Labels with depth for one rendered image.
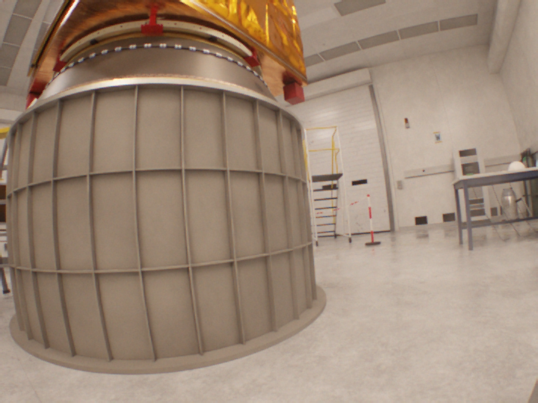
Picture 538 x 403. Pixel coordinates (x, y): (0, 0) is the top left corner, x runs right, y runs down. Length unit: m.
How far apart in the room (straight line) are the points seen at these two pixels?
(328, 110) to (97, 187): 9.01
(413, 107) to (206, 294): 8.61
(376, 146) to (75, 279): 8.55
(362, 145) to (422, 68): 3.21
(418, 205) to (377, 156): 1.87
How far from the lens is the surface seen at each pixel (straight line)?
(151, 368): 1.17
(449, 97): 9.32
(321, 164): 9.45
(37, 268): 1.46
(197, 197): 1.17
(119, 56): 1.59
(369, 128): 9.19
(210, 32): 1.84
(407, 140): 8.98
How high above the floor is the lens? 0.53
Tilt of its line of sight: 5 degrees up
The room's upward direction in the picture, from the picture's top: 5 degrees counter-clockwise
